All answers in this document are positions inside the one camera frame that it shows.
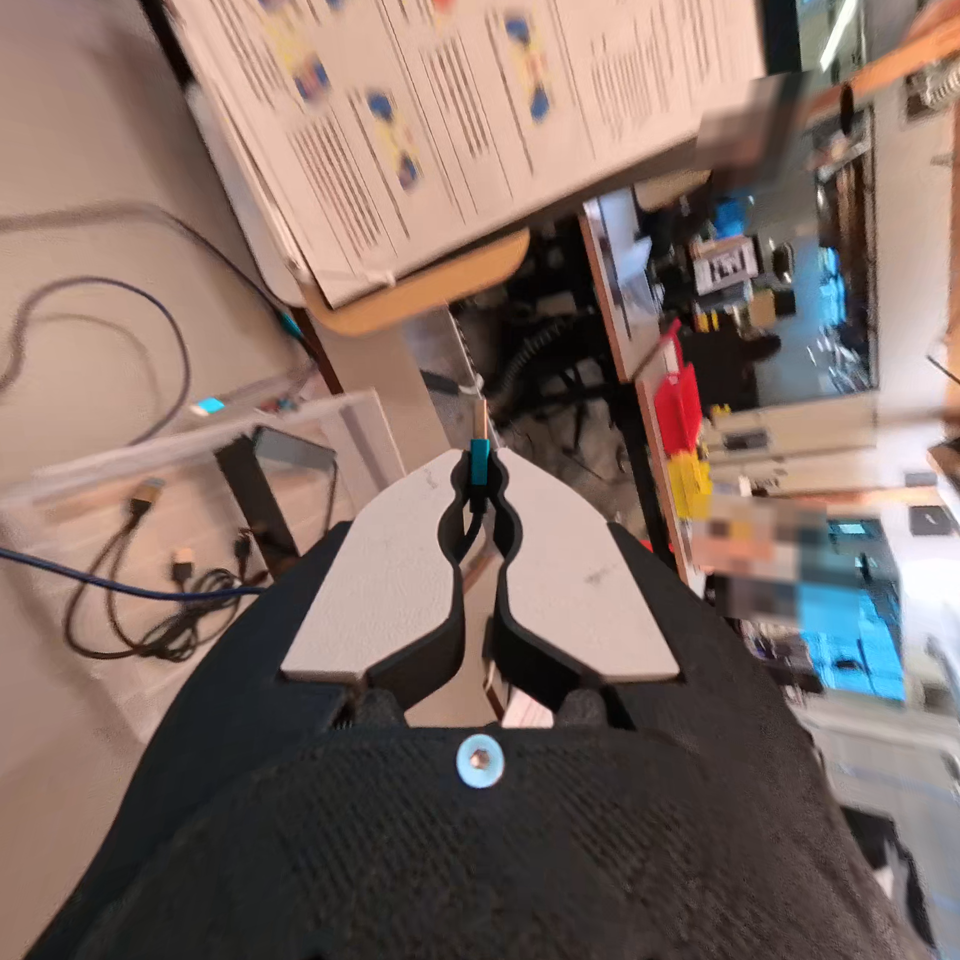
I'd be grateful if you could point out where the blue braided cable teal plug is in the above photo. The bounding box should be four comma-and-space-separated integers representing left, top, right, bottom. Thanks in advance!
0, 399, 498, 605

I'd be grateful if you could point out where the yellow plastic bin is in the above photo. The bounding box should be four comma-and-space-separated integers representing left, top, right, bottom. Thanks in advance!
667, 450, 714, 520

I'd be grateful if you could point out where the black cable small teal plug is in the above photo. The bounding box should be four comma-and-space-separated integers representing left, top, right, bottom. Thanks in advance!
0, 202, 305, 342

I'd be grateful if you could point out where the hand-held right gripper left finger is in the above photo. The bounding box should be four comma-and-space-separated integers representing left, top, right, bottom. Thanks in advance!
279, 448, 465, 708

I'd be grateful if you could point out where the red plastic bin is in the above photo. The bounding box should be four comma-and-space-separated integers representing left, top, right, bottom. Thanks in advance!
652, 322, 706, 455

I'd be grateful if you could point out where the grey desk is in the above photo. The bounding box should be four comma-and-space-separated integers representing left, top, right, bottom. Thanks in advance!
0, 0, 481, 960

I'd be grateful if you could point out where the black cable copper plug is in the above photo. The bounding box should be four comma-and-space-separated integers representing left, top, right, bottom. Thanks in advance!
63, 477, 226, 661

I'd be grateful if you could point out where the black USB cable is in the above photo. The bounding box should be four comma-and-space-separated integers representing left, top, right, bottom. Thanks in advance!
171, 528, 260, 661

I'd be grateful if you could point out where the clear plastic bin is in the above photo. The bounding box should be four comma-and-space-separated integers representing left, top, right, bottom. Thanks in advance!
0, 386, 410, 736

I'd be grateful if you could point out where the silver document stand base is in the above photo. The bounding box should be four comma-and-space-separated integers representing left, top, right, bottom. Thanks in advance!
182, 78, 320, 310

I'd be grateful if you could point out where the instruction sheet on stand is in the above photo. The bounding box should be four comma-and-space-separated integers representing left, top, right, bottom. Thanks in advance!
161, 0, 766, 336

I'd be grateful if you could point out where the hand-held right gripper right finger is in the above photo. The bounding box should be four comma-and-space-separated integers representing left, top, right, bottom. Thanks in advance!
492, 447, 684, 711

